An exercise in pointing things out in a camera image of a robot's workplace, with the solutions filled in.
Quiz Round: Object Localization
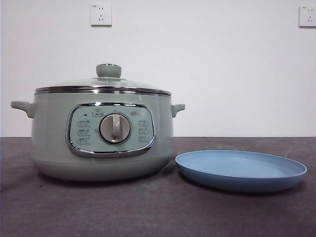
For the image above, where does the glass lid with green knob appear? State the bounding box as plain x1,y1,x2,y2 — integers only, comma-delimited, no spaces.
34,63,172,96

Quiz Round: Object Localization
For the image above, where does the blue round plate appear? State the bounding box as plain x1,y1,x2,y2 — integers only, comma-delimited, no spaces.
175,149,308,193

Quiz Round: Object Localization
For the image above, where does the pale green electric steamer pot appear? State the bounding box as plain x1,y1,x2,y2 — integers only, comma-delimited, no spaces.
10,85,186,183

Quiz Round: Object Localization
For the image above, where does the white wall socket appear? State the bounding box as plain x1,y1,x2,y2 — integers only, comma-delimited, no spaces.
298,5,316,28
90,4,113,27

